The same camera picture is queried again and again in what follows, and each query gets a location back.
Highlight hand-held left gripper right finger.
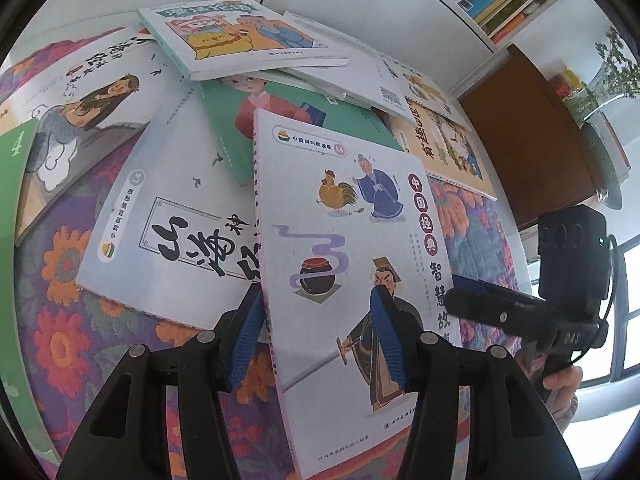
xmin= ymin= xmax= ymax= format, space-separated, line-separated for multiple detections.
xmin=369 ymin=282 xmax=576 ymax=480

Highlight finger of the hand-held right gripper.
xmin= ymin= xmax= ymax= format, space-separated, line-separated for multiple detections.
xmin=452 ymin=275 xmax=546 ymax=308
xmin=444 ymin=287 xmax=563 ymax=346

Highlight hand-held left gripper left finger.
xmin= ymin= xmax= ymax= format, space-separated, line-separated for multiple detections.
xmin=55 ymin=282 xmax=266 ymax=480

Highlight white rooster cover book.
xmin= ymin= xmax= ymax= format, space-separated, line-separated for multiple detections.
xmin=252 ymin=107 xmax=473 ymax=480

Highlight beige illustrated cover book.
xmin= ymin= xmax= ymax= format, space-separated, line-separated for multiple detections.
xmin=387 ymin=100 xmax=498 ymax=203

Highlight green red-robed girl book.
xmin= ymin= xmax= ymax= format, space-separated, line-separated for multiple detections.
xmin=197 ymin=72 xmax=406 ymax=188

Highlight teal spine comic cover book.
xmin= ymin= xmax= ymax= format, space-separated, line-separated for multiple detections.
xmin=137 ymin=0 xmax=351 ymax=82

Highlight person's right hand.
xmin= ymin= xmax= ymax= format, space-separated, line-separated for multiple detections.
xmin=542 ymin=364 xmax=585 ymax=433

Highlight grey ribbed round object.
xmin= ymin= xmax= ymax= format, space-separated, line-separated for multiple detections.
xmin=580 ymin=110 xmax=632 ymax=211

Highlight brown wooden cabinet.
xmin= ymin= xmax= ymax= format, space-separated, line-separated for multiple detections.
xmin=457 ymin=42 xmax=608 ymax=231

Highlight white black calligraphy cover book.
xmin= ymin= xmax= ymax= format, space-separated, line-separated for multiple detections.
xmin=76 ymin=92 xmax=271 ymax=331

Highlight yellow and red boxes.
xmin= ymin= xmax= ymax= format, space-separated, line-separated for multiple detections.
xmin=550 ymin=67 xmax=583 ymax=101

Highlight floral patterned mat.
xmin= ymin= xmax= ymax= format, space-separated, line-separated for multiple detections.
xmin=0 ymin=40 xmax=531 ymax=480

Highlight green leafy plant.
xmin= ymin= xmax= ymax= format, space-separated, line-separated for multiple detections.
xmin=565 ymin=25 xmax=640 ymax=126

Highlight white yellow-robed figure book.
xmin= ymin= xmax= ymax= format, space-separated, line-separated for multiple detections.
xmin=385 ymin=55 xmax=453 ymax=116

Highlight light green cover book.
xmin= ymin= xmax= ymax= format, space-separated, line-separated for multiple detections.
xmin=0 ymin=119 xmax=63 ymax=466

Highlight white back cover book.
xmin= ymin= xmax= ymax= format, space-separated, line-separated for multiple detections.
xmin=250 ymin=10 xmax=408 ymax=121

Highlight white long-haired figure book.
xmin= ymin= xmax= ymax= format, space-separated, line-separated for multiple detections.
xmin=0 ymin=27 xmax=193 ymax=248

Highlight white bookshelf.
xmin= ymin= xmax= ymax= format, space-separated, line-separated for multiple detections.
xmin=30 ymin=0 xmax=556 ymax=96

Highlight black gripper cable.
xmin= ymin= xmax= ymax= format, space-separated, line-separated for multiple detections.
xmin=599 ymin=234 xmax=622 ymax=323

